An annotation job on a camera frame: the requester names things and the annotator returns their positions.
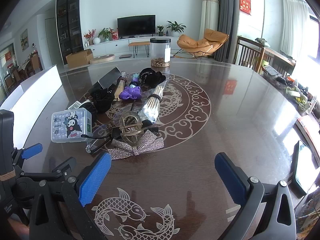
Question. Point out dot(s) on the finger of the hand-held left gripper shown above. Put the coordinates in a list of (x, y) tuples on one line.
[(32, 150), (62, 166)]

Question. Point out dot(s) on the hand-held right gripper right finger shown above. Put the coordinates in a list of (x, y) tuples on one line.
[(230, 177)]

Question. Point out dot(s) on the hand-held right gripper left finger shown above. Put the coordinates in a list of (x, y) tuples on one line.
[(96, 177)]

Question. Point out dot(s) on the white storage box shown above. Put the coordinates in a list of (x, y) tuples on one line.
[(32, 95)]

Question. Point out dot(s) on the purple toy wand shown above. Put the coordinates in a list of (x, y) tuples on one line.
[(130, 93)]

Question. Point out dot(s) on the cotton swab packet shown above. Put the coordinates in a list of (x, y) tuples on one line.
[(152, 103)]

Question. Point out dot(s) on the clear tube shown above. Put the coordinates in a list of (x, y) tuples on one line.
[(121, 85)]

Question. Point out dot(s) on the clear case with cartoon print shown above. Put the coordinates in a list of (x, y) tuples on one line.
[(71, 126)]

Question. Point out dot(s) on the rhinestone bow hair clip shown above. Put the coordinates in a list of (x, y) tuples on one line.
[(147, 143)]

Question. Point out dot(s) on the translucent hair claw clip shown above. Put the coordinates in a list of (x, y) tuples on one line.
[(125, 120)]

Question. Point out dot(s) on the black tablet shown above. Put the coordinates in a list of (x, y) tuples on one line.
[(303, 165)]

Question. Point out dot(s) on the black cloth pouch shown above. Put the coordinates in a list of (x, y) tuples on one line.
[(102, 102)]

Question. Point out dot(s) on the group of wooden dining chairs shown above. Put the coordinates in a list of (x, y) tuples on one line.
[(27, 67)]

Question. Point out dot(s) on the white book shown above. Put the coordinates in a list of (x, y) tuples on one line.
[(308, 132)]

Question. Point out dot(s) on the black cardboard box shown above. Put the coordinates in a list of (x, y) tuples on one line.
[(107, 78)]

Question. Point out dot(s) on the brown cardboard box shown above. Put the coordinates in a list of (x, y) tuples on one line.
[(80, 58)]

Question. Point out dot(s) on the row of small desk clutter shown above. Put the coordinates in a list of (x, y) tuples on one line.
[(295, 90)]

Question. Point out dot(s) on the round beige floor cushion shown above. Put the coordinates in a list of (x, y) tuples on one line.
[(102, 59)]

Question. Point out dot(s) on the black fluffy scrunchie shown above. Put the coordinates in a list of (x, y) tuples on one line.
[(158, 79)]

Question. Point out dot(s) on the wooden chair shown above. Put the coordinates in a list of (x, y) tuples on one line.
[(250, 52)]

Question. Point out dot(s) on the round white vase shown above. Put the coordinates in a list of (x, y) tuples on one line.
[(96, 40)]

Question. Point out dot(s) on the red flowers in vase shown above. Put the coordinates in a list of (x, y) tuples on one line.
[(88, 36)]

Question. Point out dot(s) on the white television cabinet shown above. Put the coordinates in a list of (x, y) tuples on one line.
[(112, 46)]

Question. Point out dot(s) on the dark glass display cabinet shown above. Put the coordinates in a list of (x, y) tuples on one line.
[(68, 22)]

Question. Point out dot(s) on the leafy potted plant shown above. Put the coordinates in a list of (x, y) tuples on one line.
[(105, 33)]

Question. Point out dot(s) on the orange lounge chair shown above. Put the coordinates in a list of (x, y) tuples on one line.
[(200, 42)]

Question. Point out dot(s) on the clear plastic jar black lid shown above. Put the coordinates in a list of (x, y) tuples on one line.
[(160, 52)]

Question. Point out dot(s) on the wooden bench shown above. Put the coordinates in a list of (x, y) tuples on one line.
[(138, 43)]

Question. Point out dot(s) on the red gift box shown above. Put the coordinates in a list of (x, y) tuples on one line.
[(115, 35)]

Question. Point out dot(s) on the black television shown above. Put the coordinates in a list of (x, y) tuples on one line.
[(136, 26)]

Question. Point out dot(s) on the large green potted plant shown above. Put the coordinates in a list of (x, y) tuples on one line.
[(176, 27)]

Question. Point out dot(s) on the grey curtain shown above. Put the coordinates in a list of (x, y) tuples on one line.
[(226, 17)]

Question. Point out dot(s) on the small green potted plant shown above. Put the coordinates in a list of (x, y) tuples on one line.
[(160, 30)]

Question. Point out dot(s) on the covered standing air conditioner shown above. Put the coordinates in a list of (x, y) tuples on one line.
[(210, 17)]

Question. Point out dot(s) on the white curtain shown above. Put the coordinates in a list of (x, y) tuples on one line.
[(296, 27)]

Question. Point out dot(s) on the clear frame eyeglasses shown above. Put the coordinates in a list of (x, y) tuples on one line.
[(90, 148)]

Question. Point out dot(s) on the wall painting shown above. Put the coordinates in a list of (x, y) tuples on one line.
[(24, 39)]

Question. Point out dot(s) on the red wall calendar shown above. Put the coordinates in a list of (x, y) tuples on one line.
[(245, 3)]

